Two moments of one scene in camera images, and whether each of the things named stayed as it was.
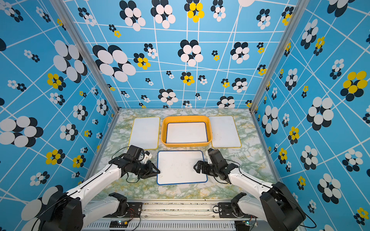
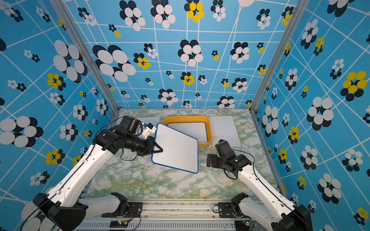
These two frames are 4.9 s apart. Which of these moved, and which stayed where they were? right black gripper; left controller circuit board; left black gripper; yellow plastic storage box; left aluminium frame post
Moved: right black gripper; left black gripper
Stayed: left aluminium frame post; left controller circuit board; yellow plastic storage box
